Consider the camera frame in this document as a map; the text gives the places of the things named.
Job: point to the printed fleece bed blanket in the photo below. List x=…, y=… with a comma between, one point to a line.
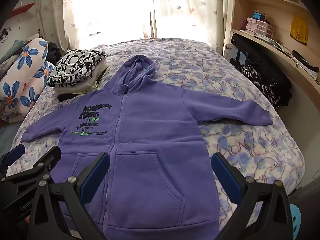
x=250, y=142

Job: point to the light blue stool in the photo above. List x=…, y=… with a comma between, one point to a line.
x=295, y=220

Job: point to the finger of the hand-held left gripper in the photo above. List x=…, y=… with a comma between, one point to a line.
x=15, y=153
x=47, y=160

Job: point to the black and white printed garment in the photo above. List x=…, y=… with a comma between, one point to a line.
x=75, y=67

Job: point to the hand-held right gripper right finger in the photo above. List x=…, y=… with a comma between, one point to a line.
x=225, y=177

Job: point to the long black bag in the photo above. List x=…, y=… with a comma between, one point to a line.
x=265, y=62

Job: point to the white cardboard box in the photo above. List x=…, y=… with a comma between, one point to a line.
x=228, y=52

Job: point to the wooden bookshelf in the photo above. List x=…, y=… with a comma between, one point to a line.
x=275, y=7

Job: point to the floral sheer curtain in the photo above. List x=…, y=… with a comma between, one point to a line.
x=190, y=10
x=100, y=10

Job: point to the red wall shelf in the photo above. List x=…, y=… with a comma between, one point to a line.
x=22, y=9

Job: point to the stack of pink boxes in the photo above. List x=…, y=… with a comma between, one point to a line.
x=260, y=27

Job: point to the black and white patterned cloth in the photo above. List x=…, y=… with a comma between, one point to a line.
x=255, y=80

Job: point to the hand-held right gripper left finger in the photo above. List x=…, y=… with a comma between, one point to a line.
x=96, y=172

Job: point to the white quilt with blue flowers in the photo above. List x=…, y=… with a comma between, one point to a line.
x=25, y=75

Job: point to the yellow cloth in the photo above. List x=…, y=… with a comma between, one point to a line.
x=299, y=30

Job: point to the cartoon face wall sticker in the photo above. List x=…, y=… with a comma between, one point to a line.
x=4, y=35

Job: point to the small blue toy box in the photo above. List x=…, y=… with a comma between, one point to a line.
x=257, y=15

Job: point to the grey-blue clothes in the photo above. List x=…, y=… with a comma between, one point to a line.
x=12, y=51

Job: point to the purple zip hoodie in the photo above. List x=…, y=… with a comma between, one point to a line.
x=150, y=130

